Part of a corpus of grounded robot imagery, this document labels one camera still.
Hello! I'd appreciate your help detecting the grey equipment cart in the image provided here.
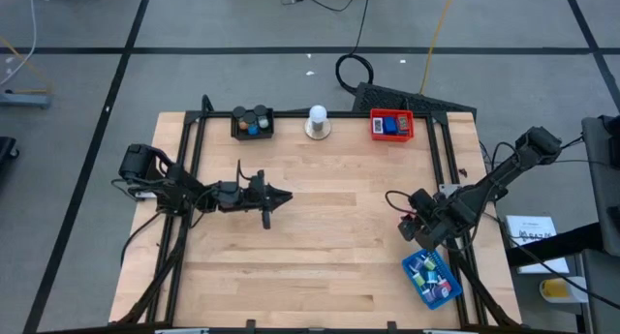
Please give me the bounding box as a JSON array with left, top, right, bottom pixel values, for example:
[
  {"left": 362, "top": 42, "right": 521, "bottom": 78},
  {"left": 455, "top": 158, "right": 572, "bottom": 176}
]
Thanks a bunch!
[{"left": 578, "top": 114, "right": 620, "bottom": 334}]

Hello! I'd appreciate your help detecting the black flat bar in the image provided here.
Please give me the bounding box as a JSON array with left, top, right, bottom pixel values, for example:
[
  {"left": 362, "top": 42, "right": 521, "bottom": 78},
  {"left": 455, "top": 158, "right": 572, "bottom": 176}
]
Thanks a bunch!
[{"left": 507, "top": 222, "right": 605, "bottom": 268}]

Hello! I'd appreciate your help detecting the red plastic basket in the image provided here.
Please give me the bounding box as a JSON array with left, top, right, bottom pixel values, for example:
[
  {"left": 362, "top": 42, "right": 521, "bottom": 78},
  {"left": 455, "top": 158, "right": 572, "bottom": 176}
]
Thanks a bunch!
[{"left": 369, "top": 107, "right": 416, "bottom": 143}]

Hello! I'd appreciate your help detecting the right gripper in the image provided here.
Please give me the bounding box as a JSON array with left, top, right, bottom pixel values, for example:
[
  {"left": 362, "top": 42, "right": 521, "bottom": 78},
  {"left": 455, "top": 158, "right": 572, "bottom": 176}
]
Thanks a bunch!
[{"left": 397, "top": 205, "right": 474, "bottom": 252}]

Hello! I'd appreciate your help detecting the black coiled cable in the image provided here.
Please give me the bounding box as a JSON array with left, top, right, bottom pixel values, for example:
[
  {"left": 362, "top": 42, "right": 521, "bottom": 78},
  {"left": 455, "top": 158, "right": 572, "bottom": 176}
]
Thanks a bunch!
[{"left": 334, "top": 0, "right": 375, "bottom": 96}]

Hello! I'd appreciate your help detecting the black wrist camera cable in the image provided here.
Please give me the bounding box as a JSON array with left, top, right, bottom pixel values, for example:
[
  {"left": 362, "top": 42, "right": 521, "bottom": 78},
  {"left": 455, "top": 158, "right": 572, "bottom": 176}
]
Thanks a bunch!
[{"left": 385, "top": 189, "right": 417, "bottom": 217}]

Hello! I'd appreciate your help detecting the black plastic basket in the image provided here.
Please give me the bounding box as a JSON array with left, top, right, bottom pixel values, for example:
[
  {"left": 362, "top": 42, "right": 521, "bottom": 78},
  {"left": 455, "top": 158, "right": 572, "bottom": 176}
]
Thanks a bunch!
[{"left": 230, "top": 108, "right": 275, "bottom": 141}]

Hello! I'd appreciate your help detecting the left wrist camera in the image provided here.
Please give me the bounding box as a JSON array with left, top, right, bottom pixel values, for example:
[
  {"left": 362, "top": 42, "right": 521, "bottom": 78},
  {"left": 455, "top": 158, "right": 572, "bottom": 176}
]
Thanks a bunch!
[{"left": 215, "top": 181, "right": 242, "bottom": 204}]

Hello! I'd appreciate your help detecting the yellow hanging cable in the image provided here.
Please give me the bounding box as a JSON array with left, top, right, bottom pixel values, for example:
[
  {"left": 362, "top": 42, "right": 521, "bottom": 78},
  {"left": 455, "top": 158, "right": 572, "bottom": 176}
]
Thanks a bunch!
[{"left": 418, "top": 0, "right": 457, "bottom": 96}]

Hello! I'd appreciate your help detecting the black hourglass orange sand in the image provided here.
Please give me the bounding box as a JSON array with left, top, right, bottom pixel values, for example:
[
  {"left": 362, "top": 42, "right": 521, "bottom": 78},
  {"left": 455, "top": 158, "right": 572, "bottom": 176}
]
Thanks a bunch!
[{"left": 232, "top": 106, "right": 250, "bottom": 132}]

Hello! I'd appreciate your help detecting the brass lamp white bulb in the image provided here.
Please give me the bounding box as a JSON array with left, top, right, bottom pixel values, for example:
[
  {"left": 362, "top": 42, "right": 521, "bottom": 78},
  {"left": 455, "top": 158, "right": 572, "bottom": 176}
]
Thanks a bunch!
[{"left": 303, "top": 104, "right": 333, "bottom": 141}]

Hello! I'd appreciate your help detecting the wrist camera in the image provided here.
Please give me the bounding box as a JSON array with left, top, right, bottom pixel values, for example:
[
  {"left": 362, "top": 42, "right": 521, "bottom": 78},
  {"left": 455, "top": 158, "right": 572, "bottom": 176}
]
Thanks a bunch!
[
  {"left": 215, "top": 181, "right": 242, "bottom": 204},
  {"left": 409, "top": 188, "right": 438, "bottom": 218}
]

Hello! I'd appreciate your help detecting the yellow and white device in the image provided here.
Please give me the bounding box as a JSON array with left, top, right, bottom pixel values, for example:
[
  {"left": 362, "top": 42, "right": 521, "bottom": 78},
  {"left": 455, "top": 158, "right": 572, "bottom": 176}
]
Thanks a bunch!
[{"left": 539, "top": 277, "right": 590, "bottom": 305}]

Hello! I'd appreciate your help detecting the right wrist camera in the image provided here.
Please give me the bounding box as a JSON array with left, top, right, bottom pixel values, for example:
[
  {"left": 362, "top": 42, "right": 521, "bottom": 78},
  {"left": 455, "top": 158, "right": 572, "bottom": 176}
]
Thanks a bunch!
[{"left": 409, "top": 188, "right": 438, "bottom": 218}]

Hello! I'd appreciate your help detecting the blue plastic basket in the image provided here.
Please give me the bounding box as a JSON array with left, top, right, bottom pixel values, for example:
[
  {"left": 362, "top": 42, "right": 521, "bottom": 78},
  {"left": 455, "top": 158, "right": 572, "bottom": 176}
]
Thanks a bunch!
[{"left": 400, "top": 248, "right": 464, "bottom": 311}]

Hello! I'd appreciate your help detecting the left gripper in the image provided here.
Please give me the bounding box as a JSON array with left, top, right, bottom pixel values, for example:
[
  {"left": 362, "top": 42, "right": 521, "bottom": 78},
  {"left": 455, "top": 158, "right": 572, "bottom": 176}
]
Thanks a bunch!
[{"left": 217, "top": 168, "right": 295, "bottom": 230}]

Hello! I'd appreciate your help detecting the black floor item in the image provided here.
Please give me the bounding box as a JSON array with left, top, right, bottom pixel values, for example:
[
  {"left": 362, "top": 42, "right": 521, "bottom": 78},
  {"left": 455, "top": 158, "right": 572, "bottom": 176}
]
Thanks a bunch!
[{"left": 0, "top": 136, "right": 20, "bottom": 162}]

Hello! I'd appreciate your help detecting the grey stand base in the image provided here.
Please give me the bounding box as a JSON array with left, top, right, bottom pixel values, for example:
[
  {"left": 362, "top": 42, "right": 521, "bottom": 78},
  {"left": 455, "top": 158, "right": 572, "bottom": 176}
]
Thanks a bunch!
[{"left": 0, "top": 89, "right": 52, "bottom": 108}]

